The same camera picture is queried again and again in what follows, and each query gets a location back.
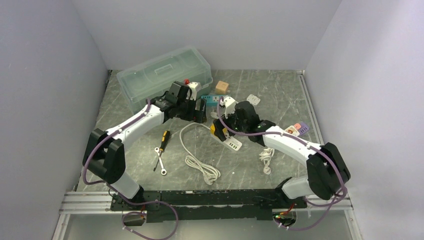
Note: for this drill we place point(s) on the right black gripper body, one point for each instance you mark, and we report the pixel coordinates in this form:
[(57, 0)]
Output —
[(219, 129)]

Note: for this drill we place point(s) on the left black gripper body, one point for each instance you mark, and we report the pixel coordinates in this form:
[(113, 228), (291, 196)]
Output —
[(200, 110)]

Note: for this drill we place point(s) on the yellow cube socket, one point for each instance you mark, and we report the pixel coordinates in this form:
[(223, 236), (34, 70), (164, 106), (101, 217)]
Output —
[(214, 136)]

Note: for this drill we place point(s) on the white power strip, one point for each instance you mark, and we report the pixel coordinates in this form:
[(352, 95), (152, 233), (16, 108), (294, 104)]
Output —
[(231, 143)]

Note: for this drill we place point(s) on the teal power strip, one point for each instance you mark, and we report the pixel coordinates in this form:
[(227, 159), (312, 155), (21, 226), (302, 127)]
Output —
[(212, 100)]

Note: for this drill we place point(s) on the white plug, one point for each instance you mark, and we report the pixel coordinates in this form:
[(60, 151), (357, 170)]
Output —
[(253, 99)]

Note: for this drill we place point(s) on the beige cube plug adapter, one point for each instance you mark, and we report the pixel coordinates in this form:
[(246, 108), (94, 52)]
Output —
[(222, 88)]

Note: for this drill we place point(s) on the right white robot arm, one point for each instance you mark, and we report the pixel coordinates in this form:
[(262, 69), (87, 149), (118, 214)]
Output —
[(327, 172)]

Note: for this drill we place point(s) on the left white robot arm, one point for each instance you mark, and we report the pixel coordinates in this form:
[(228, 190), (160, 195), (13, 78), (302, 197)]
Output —
[(104, 159)]

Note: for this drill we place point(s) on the white cube socket red print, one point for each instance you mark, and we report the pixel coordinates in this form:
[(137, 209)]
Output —
[(292, 130)]

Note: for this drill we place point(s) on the yellow black screwdriver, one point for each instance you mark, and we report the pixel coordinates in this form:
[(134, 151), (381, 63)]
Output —
[(164, 140)]

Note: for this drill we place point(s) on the clear plastic storage box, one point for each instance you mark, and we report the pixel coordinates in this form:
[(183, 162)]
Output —
[(155, 76)]

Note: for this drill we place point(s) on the purple power strip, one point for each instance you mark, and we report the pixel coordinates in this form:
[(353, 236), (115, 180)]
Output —
[(301, 127)]

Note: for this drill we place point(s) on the silver combination wrench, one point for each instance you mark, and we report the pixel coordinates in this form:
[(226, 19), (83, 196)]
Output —
[(160, 162)]

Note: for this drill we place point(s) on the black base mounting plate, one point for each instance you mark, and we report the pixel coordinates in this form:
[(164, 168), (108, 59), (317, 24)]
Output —
[(259, 204)]

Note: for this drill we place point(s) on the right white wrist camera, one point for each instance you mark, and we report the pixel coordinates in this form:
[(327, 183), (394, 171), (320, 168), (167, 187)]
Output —
[(228, 103)]

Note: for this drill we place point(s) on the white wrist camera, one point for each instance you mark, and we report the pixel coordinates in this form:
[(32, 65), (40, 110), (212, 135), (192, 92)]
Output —
[(228, 103), (194, 89)]

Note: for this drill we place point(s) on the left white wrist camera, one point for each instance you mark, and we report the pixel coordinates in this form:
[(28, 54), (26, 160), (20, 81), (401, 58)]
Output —
[(194, 89)]

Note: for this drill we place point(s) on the aluminium frame rail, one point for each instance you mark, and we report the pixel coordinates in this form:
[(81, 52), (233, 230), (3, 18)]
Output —
[(101, 203)]

